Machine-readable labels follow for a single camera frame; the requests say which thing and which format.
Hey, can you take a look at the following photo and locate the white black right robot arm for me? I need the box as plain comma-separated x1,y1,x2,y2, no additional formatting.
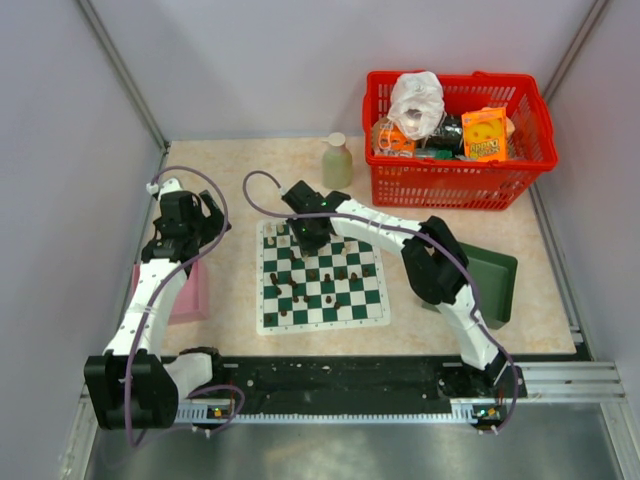
282,181,521,398

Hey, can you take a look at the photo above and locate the orange white packet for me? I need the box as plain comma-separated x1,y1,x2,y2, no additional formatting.
371,117,416,158

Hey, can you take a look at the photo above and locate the green white chess mat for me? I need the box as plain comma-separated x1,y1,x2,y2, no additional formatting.
256,220,391,335

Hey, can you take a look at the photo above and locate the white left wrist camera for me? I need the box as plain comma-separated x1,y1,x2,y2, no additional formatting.
146,177,183,199

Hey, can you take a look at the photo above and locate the white plastic bag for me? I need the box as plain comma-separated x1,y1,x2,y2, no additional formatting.
387,71,445,141

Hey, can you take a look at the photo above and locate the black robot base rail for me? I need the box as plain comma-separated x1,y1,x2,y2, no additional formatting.
176,355,527,429

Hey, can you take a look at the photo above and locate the red plastic basket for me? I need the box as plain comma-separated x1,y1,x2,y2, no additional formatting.
362,71,558,210

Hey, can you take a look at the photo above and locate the orange snack box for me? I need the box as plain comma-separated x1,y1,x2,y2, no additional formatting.
461,107,507,162

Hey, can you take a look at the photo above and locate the green lotion bottle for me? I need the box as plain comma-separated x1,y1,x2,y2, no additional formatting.
321,132,353,190

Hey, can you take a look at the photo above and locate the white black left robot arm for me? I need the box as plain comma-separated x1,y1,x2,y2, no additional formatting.
84,178,230,430

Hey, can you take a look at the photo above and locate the green square tray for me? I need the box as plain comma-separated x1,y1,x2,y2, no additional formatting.
421,241,520,330

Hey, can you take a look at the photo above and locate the black wrapped package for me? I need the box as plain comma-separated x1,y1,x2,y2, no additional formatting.
425,115,464,154

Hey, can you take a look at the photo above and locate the pink rectangular tray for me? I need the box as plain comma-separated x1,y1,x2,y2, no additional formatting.
125,259,209,325

